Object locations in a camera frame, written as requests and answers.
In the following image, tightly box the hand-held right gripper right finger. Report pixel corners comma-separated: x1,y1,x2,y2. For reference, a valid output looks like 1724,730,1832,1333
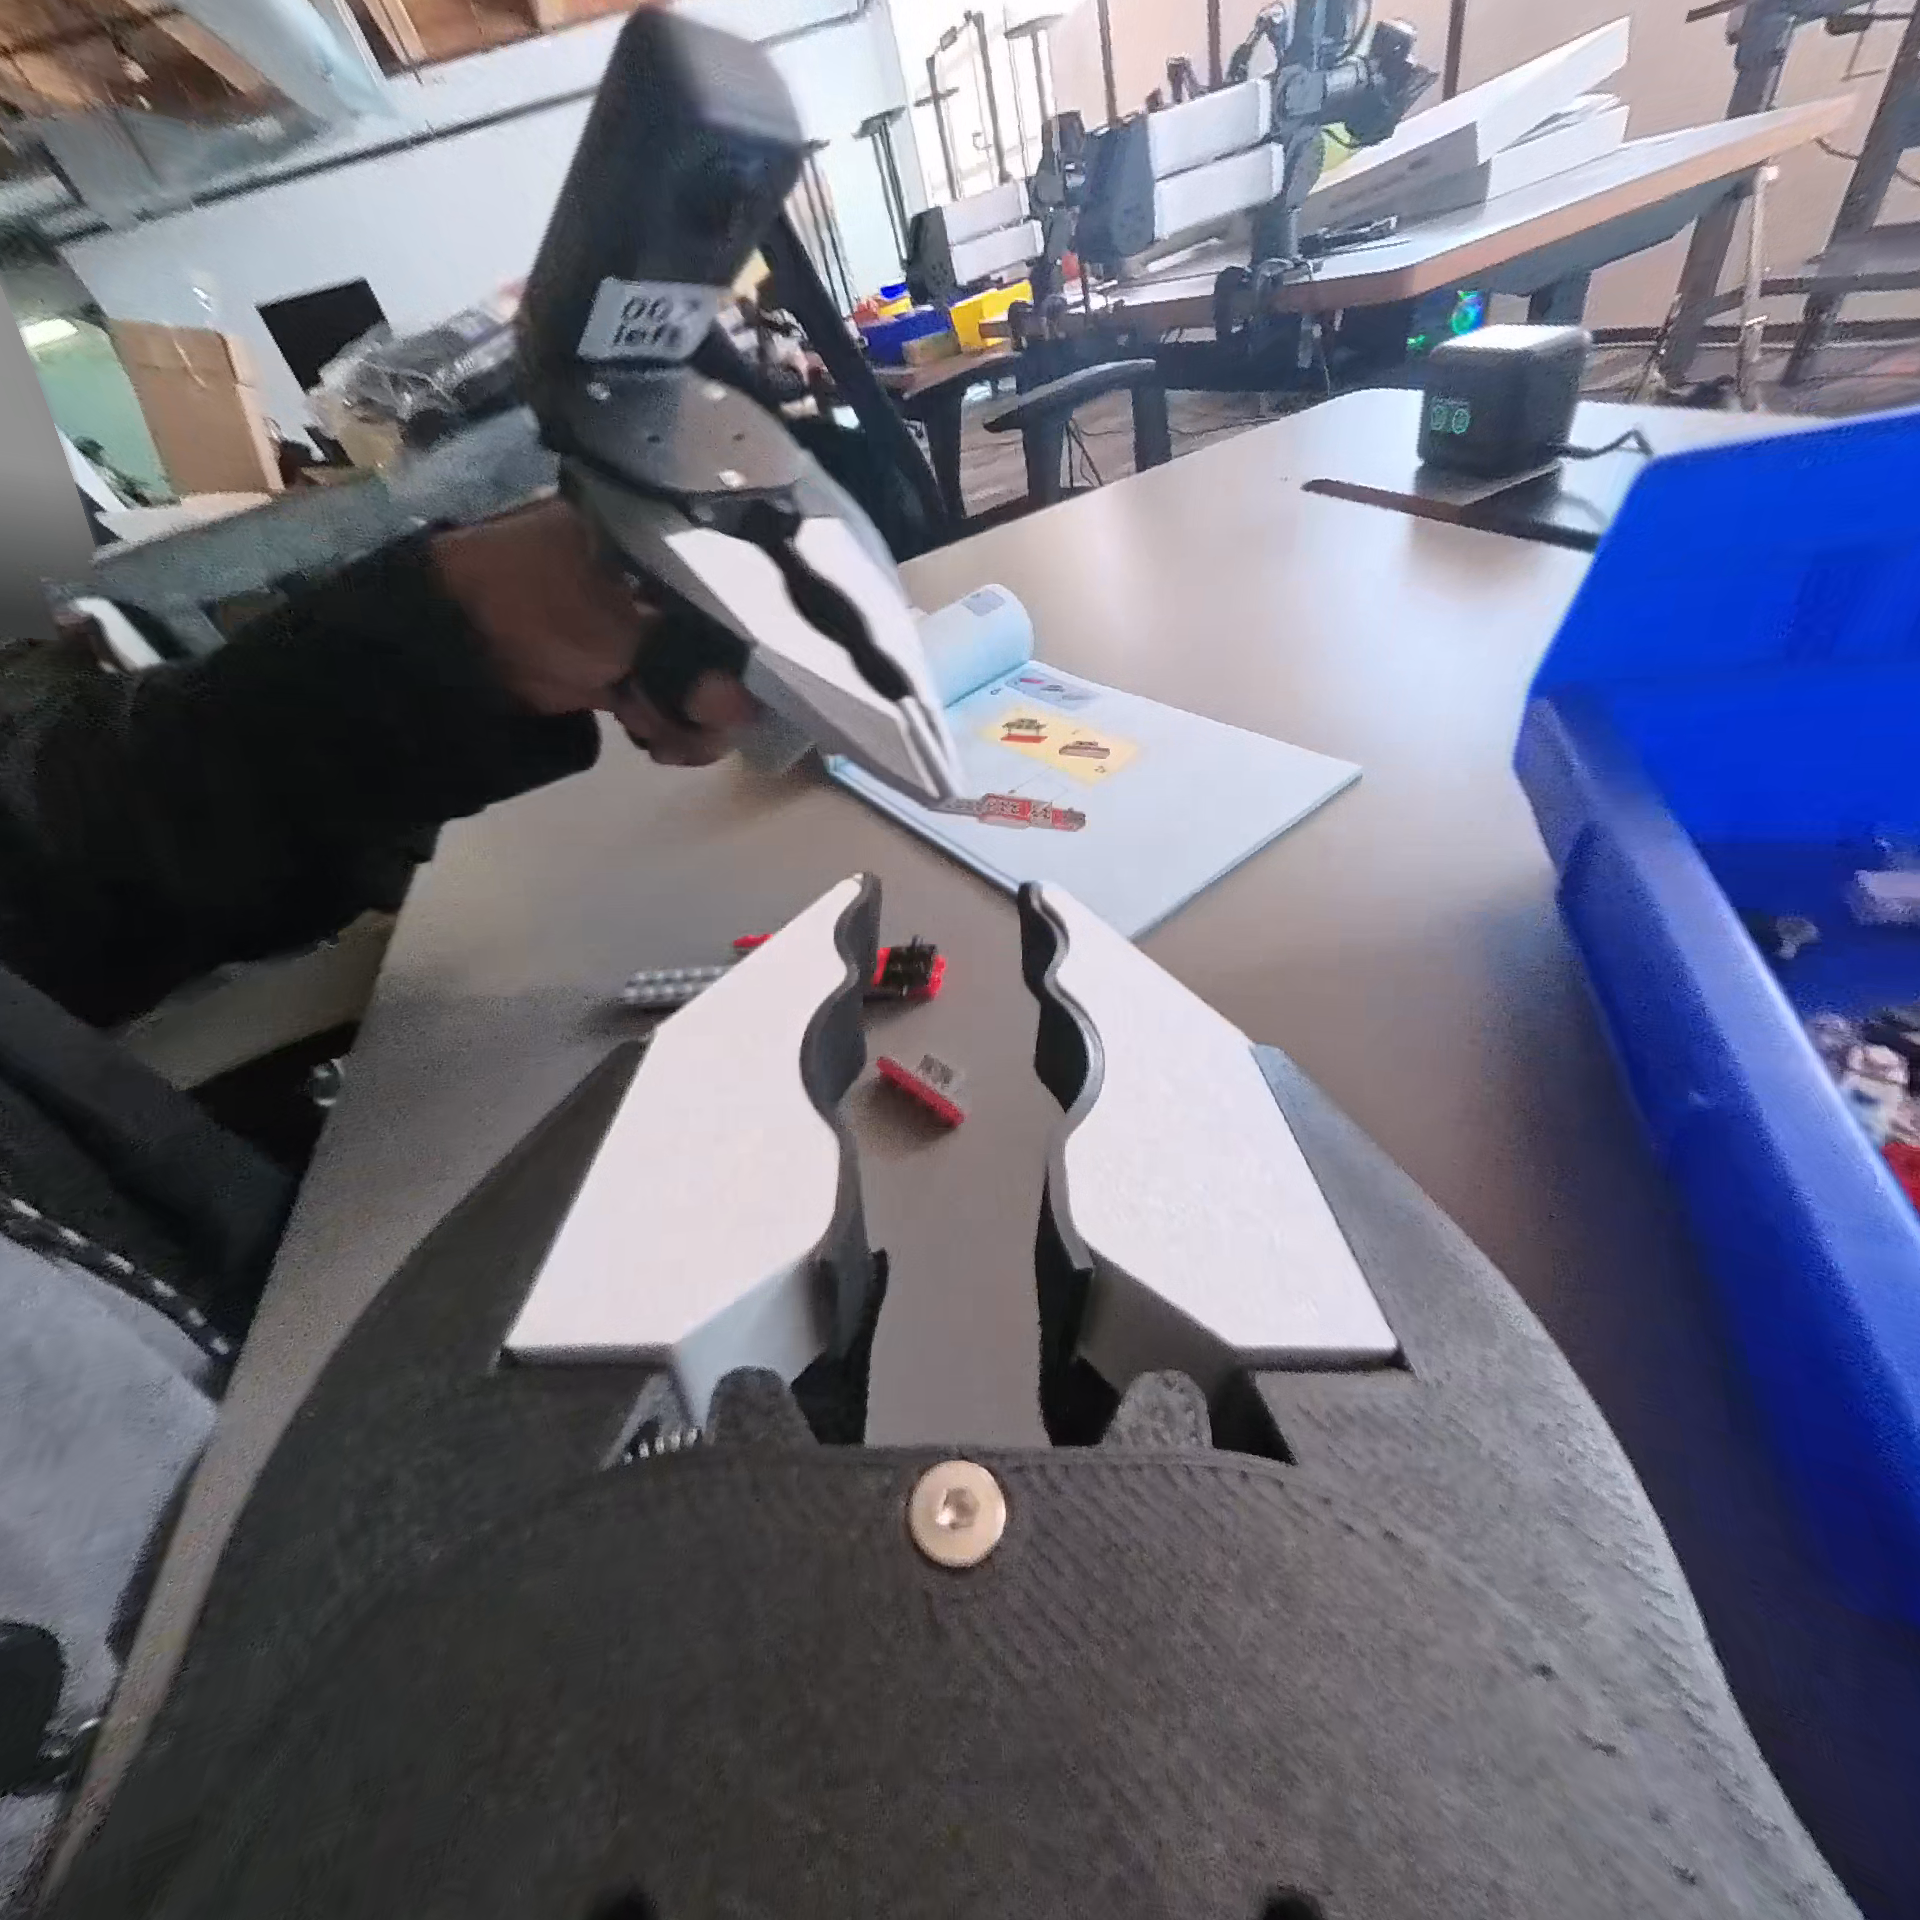
1015,877,1401,1445

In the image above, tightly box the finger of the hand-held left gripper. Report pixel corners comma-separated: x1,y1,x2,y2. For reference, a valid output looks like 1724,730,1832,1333
656,522,964,805
791,515,960,755

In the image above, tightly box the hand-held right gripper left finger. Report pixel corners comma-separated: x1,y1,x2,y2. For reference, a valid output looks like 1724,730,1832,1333
503,873,889,1445

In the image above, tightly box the grey red brick assembly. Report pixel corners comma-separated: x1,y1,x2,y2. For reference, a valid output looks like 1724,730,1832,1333
618,930,952,1012

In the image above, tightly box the red brick with pale studs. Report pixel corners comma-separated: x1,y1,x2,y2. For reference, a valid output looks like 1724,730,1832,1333
873,1050,972,1130

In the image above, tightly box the blue plastic bin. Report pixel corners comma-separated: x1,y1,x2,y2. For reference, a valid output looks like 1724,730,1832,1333
1511,405,1920,1636

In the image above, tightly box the grey desk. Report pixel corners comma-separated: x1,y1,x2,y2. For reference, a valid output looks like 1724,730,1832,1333
129,387,1920,1920

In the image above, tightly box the dark flat desk strip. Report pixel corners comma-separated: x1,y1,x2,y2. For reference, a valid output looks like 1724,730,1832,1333
1298,471,1610,553

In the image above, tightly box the person's left hand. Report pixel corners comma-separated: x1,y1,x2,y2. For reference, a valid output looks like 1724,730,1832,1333
427,503,762,770

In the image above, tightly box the small blue storage bin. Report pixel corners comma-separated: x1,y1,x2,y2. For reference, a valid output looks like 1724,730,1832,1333
859,297,962,373

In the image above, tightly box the black office chair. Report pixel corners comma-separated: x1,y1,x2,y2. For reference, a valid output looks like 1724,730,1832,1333
983,355,1175,512

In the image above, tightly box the black monitor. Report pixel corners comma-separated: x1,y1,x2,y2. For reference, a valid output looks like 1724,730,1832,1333
251,277,396,396

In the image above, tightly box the pale blue instruction booklet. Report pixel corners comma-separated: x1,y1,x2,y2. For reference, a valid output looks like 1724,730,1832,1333
824,584,1364,941

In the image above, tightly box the cardboard box stack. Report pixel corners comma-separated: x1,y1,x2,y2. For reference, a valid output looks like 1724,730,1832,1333
108,319,290,501

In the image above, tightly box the white black robot unit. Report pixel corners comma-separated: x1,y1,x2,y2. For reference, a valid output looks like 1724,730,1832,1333
1036,76,1298,273

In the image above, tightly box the computer tower with lit fan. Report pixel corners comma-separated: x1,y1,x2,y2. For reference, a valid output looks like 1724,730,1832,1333
1401,287,1504,365

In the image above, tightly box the black charger box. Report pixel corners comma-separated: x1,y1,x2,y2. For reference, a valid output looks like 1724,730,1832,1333
1416,322,1595,471

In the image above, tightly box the grey fleece garment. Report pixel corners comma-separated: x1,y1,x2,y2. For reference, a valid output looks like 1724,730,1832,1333
0,1201,250,1817

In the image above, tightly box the white flat box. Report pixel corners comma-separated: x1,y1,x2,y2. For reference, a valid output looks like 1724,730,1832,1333
1297,16,1638,234

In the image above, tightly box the white side table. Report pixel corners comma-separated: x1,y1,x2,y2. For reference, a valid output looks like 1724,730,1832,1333
1072,93,1864,325

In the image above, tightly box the black white-stitched strap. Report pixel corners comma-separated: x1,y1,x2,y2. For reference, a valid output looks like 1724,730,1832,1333
0,1178,250,1361

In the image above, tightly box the black camera tripod rig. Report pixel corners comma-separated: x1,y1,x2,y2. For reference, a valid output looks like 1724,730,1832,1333
1658,0,1920,408

